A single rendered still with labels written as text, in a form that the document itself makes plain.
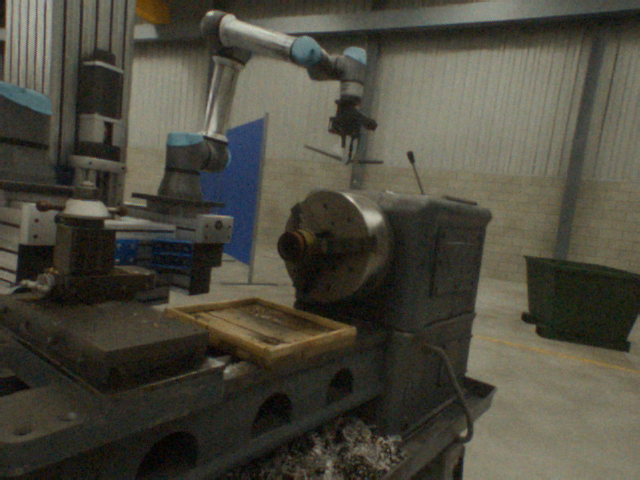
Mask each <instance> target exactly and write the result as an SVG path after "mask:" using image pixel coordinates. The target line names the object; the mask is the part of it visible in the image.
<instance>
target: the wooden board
mask: <svg viewBox="0 0 640 480"><path fill-rule="evenodd" d="M255 304H256V305H258V306H257V309H255V308H256V307H255V308H253V307H252V306H251V305H255ZM238 306H239V307H238ZM240 306H241V307H240ZM243 306H244V307H247V306H251V307H250V308H252V310H250V309H248V308H249V307H247V308H243ZM262 306H263V307H262ZM260 307H261V309H259V308H260ZM264 307H265V308H264ZM222 308H224V310H223V311H222ZM227 308H228V309H227ZM233 308H236V309H233ZM262 308H263V309H262ZM268 308H269V309H268ZM270 308H271V309H270ZM212 309H213V310H214V311H212ZM244 309H245V310H244ZM265 309H266V311H268V313H269V312H270V311H271V312H270V314H271V316H270V317H271V318H274V317H275V319H276V320H275V319H269V318H270V317H269V314H266V311H264V310H265ZM273 309H275V310H276V311H277V312H282V313H285V316H286V317H285V316H284V314H283V317H280V316H282V314H281V313H277V312H275V310H274V313H273V312H272V311H273ZM207 310H209V312H210V310H211V313H204V312H207ZM249 310H250V311H249ZM256 310H258V311H259V310H260V311H259V312H261V313H263V312H262V311H264V312H265V314H264V316H262V315H261V317H259V316H258V315H260V313H259V312H258V311H257V312H256ZM269 310H270V311H269ZM217 311H219V313H217ZM227 311H228V312H227ZM241 311H242V312H241ZM247 311H249V312H247ZM251 311H254V312H256V313H257V316H258V317H257V316H256V315H253V313H252V312H251ZM199 312H201V313H199ZM233 312H234V314H233ZM244 312H245V315H244ZM164 313H172V314H171V315H179V318H182V319H183V320H184V319H185V322H187V323H191V324H193V325H195V326H198V327H201V328H203V329H206V330H208V331H211V333H209V342H207V343H208V344H210V345H214V347H216V348H218V349H220V350H223V351H226V352H228V353H230V354H232V355H235V356H237V357H240V358H242V360H243V359H244V361H248V362H249V363H252V364H254V365H256V366H259V367H262V368H264V369H266V370H268V369H273V368H276V367H279V366H283V365H287V364H290V363H293V361H298V360H300V359H304V358H309V357H312V356H315V355H320V354H323V353H326V352H329V350H333V349H336V348H340V347H344V346H347V345H350V344H354V339H355V335H357V328H356V327H354V326H353V327H352V326H350V325H348V324H345V323H340V322H337V321H333V320H330V319H326V318H322V317H319V315H316V314H312V313H309V312H306V311H301V310H298V309H295V308H293V307H289V306H286V305H282V304H278V302H277V304H276V302H275V301H272V300H268V299H263V298H261V297H260V298H259V297H258V296H256V297H249V298H240V299H239V298H236V299H226V301H220V302H216V303H215V302H207V303H200V304H196V305H194V304H191V305H180V306H171V307H165V309H164ZM213 313H214V314H213ZM247 313H248V315H247ZM272 313H273V314H272ZM185 314H186V315H185ZM190 314H191V315H193V316H194V317H193V316H191V315H190ZM199 314H200V315H199ZM207 314H208V315H207ZM226 314H227V315H226ZM276 314H277V317H276ZM287 314H290V315H291V317H289V316H288V317H287ZM196 315H197V317H196ZM242 315H244V316H242ZM293 315H294V317H293ZM203 316H204V317H203ZM265 316H266V317H265ZM202 317H203V318H202ZM278 317H280V318H283V319H284V320H285V322H286V321H288V320H291V321H290V322H289V321H288V322H289V323H291V324H288V323H287V322H286V324H285V323H284V320H283V319H281V320H278V319H279V318H278ZM195 318H196V319H195ZM197 318H199V319H197ZM224 318H225V320H229V321H227V322H226V321H225V320H224ZM237 318H239V319H237ZM285 318H286V319H285ZM291 318H293V319H291ZM294 318H296V319H297V318H298V319H300V320H297V321H298V323H297V324H296V325H298V326H297V327H299V329H295V327H296V325H295V324H294V321H295V320H296V319H294ZM207 319H208V320H207ZM211 319H212V320H211ZM301 319H302V321H301ZM205 320H206V321H205ZM306 320H307V321H308V322H307V321H306ZM278 321H279V322H278ZM297 321H295V323H296V322H297ZM303 321H306V322H304V323H303ZM309 322H311V324H312V325H313V323H315V324H316V325H313V331H312V329H311V327H312V325H311V324H310V323H309ZM300 323H301V324H300ZM307 324H309V325H307ZM300 326H301V327H300ZM302 326H303V327H306V329H304V330H303V329H302ZM308 326H309V327H310V326H311V327H310V329H307V327H308ZM317 326H320V327H317ZM316 327H317V330H319V332H317V330H316ZM321 327H323V329H322V330H321ZM325 327H326V329H328V330H329V329H332V330H330V331H333V330H334V332H330V333H329V332H328V331H327V330H326V329H325ZM260 329H261V330H260ZM263 329H264V330H263ZM269 329H270V330H269ZM324 329H325V330H324ZM323 330H324V332H323ZM299 331H300V332H299ZM303 331H304V332H306V333H304V332H303ZM325 331H327V332H328V333H326V332H325ZM307 333H308V334H309V335H308V334H307ZM316 333H317V334H316ZM236 334H239V335H236ZM279 334H282V335H279ZM310 334H311V335H310ZM312 334H315V336H314V335H313V336H314V337H313V336H312ZM298 335H299V336H298ZM306 335H307V336H306ZM316 335H317V336H316ZM239 336H240V338H239ZM246 336H247V338H246ZM258 336H259V337H258ZM264 336H265V337H270V340H271V341H272V340H273V342H271V343H270V342H269V340H267V339H263V337H264ZM273 336H274V337H276V338H274V337H273ZM278 336H281V337H279V338H278ZM252 337H253V339H254V340H251V339H252ZM282 337H283V338H284V337H285V338H284V340H282ZM286 337H287V338H288V340H287V338H286ZM312 337H313V338H312ZM303 338H304V339H306V341H303ZM261 339H262V341H261ZM295 339H296V341H297V342H296V341H295ZM265 340H266V341H267V342H265ZM274 340H275V341H274ZM279 340H282V341H279ZM278 341H279V342H282V343H280V344H279V343H277V342H278ZM283 341H285V343H284V344H283ZM298 341H299V342H298ZM258 342H259V343H258ZM287 342H288V343H291V344H287ZM272 343H273V344H272ZM266 344H267V345H266ZM275 345H276V346H275ZM268 347H270V348H271V349H268Z"/></svg>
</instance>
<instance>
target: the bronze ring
mask: <svg viewBox="0 0 640 480"><path fill-rule="evenodd" d="M316 252H317V242H316V238H315V235H314V234H313V233H312V232H311V231H310V230H308V229H299V230H293V231H289V232H285V233H283V234H282V235H281V236H280V239H279V241H277V253H279V255H280V257H281V258H282V259H283V260H285V261H292V262H298V263H301V265H306V263H309V262H311V261H312V260H313V259H314V257H315V256H316V255H317V253H316Z"/></svg>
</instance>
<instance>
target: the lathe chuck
mask: <svg viewBox="0 0 640 480"><path fill-rule="evenodd" d="M306 200H307V202H308V204H309V206H310V208H311V211H312V213H313V215H314V217H315V219H316V221H317V224H319V226H320V228H321V230H326V231H328V233H327V234H326V235H325V236H323V238H325V239H328V238H333V235H334V238H351V236H362V238H365V236H373V234H374V238H375V252H357V253H336V254H335V256H334V257H333V256H332V254H330V253H317V254H321V255H322V256H324V257H325V258H327V259H328V260H329V261H328V262H323V263H322V266H321V268H320V271H319V273H317V275H316V279H315V281H314V284H313V286H312V288H311V292H310V294H309V297H308V298H310V299H312V300H314V301H317V302H323V303H332V302H338V301H345V300H351V299H355V298H359V297H361V296H363V295H365V294H366V293H368V292H369V291H371V289H372V288H373V287H374V286H375V285H376V284H377V282H378V281H379V279H380V278H381V275H382V273H383V270H385V268H386V265H387V259H388V252H389V241H388V233H387V229H386V226H385V222H383V220H382V218H381V216H380V214H379V213H378V211H377V209H376V208H375V207H374V206H373V205H372V204H370V203H369V202H368V201H367V200H365V199H364V198H362V196H360V195H356V194H352V193H347V192H340V191H334V190H321V191H316V192H313V193H311V194H309V195H308V197H306ZM293 220H294V217H293V215H292V214H290V216H289V218H288V220H287V222H286V226H285V230H284V233H285V232H289V231H292V230H293V229H294V227H293V225H292V221H293ZM284 263H285V268H286V270H287V273H288V275H289V278H290V280H292V282H293V283H294V280H295V278H296V274H295V273H293V271H294V268H295V266H294V265H293V263H292V261H285V260H284ZM368 282H372V283H370V285H369V286H368V287H367V288H365V289H362V288H363V286H364V285H365V284H366V283H368Z"/></svg>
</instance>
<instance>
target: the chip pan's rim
mask: <svg viewBox="0 0 640 480"><path fill-rule="evenodd" d="M463 388H465V389H466V390H467V396H465V399H466V400H467V399H469V398H470V397H471V396H472V395H474V396H477V397H480V398H484V399H481V400H479V401H478V403H476V404H475V405H473V406H471V407H469V409H470V413H472V416H473V423H474V422H475V420H476V419H477V418H478V417H481V416H482V415H483V414H484V413H485V412H486V411H488V409H489V408H491V406H492V401H493V397H494V394H495V392H497V389H498V388H497V387H496V386H495V385H491V384H488V383H485V381H481V380H478V379H474V378H471V377H468V376H464V382H463ZM470 395H471V396H470ZM458 406H460V402H459V401H457V402H456V403H455V404H453V405H451V407H449V408H448V409H446V410H445V411H444V412H442V413H440V414H438V415H437V416H436V418H434V419H433V420H431V421H429V422H428V423H426V424H425V425H423V426H422V427H421V429H418V430H417V431H415V432H414V433H412V434H411V435H410V436H408V437H406V439H404V440H403V441H402V442H400V443H397V444H394V445H397V448H398V446H399V448H398V449H399V450H400V449H401V448H403V446H404V445H407V444H408V443H409V442H411V441H412V440H413V439H415V438H416V436H417V435H420V434H421V433H423V432H424V431H425V430H427V429H428V428H430V426H432V425H433V424H434V423H436V422H437V421H439V420H441V419H442V418H444V417H445V415H446V414H448V413H449V412H450V411H453V410H454V409H456V408H457V407H458ZM466 428H467V421H466V416H465V412H463V413H462V415H459V416H458V417H457V418H455V419H454V420H452V421H451V422H448V423H446V424H445V426H443V427H441V428H440V429H437V430H436V431H435V432H434V433H433V434H432V436H431V437H430V438H429V439H427V440H426V441H425V442H424V443H423V444H421V446H420V447H419V448H418V449H417V450H414V451H413V452H412V453H411V454H409V456H408V457H407V458H406V459H403V460H402V461H401V462H400V463H398V465H397V466H396V467H395V468H392V469H391V470H390V471H388V472H387V474H386V475H385V476H383V477H381V478H380V479H379V480H409V479H410V477H411V476H412V475H415V474H416V473H417V472H418V471H419V469H420V468H421V467H423V466H425V465H426V464H427V463H428V462H429V460H431V459H432V458H433V457H434V456H436V455H437V454H438V453H440V452H441V450H442V449H443V448H444V447H445V446H448V445H449V444H450V443H451V442H452V440H453V439H455V438H456V437H457V436H459V435H460V434H461V433H462V432H464V430H465V429H466Z"/></svg>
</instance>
